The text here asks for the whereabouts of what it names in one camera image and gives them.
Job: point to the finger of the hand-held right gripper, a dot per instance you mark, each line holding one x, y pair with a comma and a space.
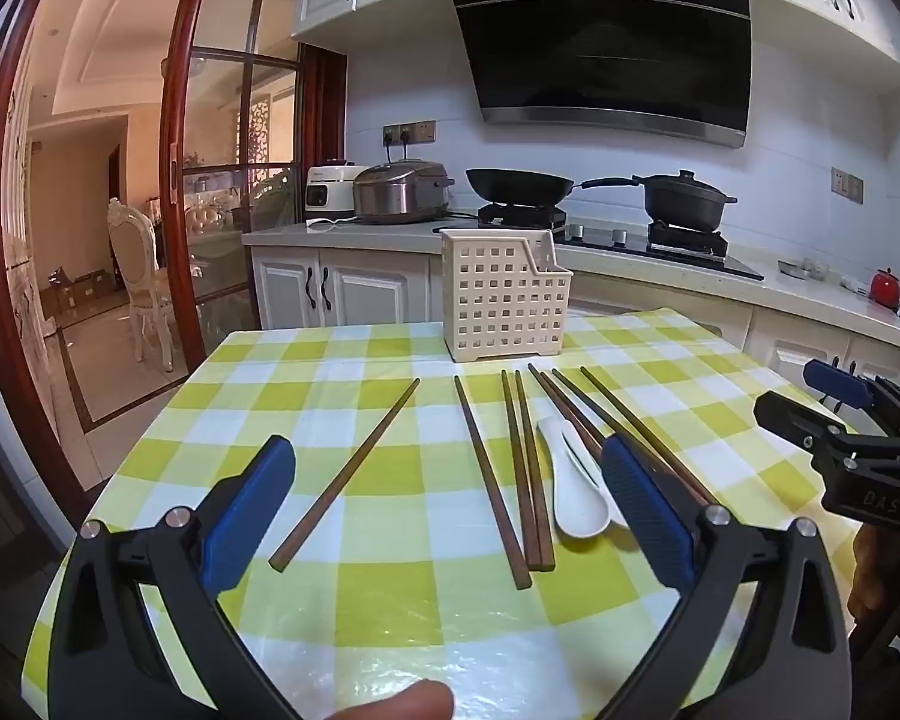
791, 416
840, 384

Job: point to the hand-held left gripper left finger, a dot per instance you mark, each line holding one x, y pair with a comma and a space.
251, 510

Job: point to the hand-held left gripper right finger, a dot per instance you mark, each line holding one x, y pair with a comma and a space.
645, 510

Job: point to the white ceramic spoon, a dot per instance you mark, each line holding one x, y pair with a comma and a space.
577, 514
586, 457

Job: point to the cream perforated utensil basket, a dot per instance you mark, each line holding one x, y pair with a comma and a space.
506, 292

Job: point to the person's right hand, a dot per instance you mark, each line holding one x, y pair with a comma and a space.
866, 570

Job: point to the person's left hand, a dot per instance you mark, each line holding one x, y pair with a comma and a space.
397, 701

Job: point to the small metal dish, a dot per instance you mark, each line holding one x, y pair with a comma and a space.
799, 268

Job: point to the green checked tablecloth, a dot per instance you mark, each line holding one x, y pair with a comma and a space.
390, 615

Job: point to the black glass gas stove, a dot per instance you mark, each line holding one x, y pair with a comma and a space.
690, 251

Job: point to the black lidded pot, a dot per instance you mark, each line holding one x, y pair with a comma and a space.
682, 199

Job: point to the white lower cabinets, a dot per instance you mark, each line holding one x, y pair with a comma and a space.
360, 292

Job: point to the white carved chair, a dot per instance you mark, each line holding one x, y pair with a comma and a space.
139, 262

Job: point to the stack of cardboard boxes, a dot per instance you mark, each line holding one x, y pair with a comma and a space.
79, 291

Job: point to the stone countertop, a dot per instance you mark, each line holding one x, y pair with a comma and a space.
345, 234

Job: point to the white kitchen appliance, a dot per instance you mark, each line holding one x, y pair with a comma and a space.
326, 191

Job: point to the black wok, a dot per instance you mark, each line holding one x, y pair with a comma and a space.
517, 184

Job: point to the silver rice cooker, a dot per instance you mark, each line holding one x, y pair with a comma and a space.
401, 191

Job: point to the red wooden sliding door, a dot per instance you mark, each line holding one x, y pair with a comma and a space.
176, 127

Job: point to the black range hood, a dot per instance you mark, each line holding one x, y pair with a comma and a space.
607, 37

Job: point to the gold wall socket row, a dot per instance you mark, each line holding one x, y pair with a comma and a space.
409, 133

